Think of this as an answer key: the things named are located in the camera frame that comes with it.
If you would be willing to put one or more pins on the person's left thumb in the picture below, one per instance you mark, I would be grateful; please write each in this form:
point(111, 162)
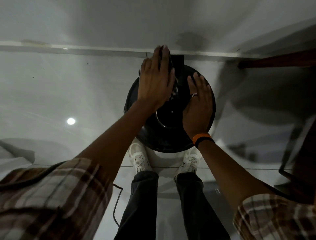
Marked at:
point(172, 75)

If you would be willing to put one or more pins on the white right shoe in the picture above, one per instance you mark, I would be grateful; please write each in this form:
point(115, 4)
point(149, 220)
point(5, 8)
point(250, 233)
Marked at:
point(188, 163)

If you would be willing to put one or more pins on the black round fan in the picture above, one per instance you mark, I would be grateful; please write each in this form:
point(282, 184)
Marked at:
point(167, 136)

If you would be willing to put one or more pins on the person's right forearm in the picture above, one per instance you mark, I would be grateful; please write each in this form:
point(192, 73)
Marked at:
point(229, 173)

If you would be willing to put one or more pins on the person's right hand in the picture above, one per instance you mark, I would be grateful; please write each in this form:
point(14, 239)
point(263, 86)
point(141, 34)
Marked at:
point(197, 113)

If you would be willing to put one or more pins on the person's right little finger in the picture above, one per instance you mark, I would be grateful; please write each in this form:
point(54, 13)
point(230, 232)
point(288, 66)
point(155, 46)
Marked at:
point(209, 95)

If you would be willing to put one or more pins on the black wristband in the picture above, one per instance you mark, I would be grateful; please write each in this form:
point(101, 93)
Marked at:
point(205, 141)

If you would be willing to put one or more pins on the person's right middle finger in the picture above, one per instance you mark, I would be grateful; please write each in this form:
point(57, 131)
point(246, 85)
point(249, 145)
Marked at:
point(198, 84)

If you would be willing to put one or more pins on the person's left forearm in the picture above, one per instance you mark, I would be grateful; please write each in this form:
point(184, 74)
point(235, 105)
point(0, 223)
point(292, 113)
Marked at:
point(118, 138)

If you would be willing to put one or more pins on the brown plaid shirt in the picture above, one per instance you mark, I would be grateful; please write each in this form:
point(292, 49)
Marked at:
point(49, 197)

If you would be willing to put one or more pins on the dark trousers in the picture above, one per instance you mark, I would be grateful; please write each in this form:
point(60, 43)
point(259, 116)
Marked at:
point(138, 210)

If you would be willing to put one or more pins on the brown wooden furniture rail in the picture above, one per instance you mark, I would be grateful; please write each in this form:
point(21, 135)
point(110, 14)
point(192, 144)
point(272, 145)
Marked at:
point(279, 60)

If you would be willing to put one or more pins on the orange wristband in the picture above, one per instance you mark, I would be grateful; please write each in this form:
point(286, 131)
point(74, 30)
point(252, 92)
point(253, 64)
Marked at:
point(201, 136)

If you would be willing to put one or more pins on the person's left hand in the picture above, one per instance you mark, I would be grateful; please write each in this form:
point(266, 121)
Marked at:
point(154, 86)

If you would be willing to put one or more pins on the white shoe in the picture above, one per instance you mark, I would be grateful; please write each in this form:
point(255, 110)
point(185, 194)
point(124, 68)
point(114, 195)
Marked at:
point(188, 163)
point(139, 157)

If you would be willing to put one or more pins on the white left shoe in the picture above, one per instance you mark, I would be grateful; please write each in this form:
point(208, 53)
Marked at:
point(139, 157)

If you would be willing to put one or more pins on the person's left middle finger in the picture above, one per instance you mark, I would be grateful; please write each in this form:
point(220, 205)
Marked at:
point(157, 59)

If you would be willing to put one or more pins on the person's left little finger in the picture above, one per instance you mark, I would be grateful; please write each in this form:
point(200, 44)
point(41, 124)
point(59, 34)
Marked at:
point(143, 68)

